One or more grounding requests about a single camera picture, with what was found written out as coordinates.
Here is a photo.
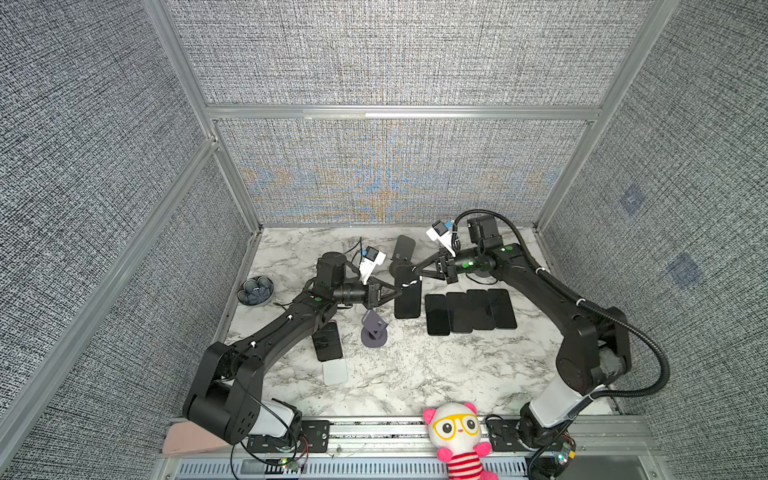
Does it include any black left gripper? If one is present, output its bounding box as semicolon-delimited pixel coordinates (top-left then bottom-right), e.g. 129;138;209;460
332;278;400;311

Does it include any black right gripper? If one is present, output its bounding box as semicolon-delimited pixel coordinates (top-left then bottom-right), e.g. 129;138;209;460
414;247;484;286

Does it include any phone with pink edge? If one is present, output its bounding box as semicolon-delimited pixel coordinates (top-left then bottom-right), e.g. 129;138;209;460
312;321;343;362

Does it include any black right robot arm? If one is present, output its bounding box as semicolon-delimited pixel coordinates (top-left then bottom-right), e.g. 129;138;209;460
411;209;632;449

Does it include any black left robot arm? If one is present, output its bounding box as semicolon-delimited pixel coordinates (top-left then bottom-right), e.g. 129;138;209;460
183;252;402;445

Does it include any grey round back stand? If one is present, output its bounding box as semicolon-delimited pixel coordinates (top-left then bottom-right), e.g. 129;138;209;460
466;274;498;285

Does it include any white flat phone stand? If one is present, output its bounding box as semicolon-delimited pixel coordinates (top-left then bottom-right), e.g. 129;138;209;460
322;358;348;386

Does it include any grey flower shaped bowl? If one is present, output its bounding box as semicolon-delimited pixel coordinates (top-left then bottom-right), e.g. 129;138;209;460
236;276;275;306

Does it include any pink white plush toy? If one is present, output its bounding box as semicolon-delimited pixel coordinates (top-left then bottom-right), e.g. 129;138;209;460
422;402;498;480

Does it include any pink eraser block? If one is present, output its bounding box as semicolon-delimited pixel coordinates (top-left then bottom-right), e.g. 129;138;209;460
161;421;229;456

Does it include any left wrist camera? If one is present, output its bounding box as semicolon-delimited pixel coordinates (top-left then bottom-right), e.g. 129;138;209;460
358;246;386;285

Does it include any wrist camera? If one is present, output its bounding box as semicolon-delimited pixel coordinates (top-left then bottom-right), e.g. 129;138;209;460
426;220;456;257
358;246;386;285

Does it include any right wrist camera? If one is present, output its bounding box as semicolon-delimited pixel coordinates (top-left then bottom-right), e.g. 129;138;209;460
426;220;456;257

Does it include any black corrugated cable hose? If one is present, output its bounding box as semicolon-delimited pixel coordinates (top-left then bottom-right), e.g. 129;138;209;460
452;208;671;401

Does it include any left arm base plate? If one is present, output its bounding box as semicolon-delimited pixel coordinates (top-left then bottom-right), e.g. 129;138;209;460
246;420;332;455

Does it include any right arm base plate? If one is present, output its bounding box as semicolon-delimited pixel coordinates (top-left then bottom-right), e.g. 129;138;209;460
484;414;576;453

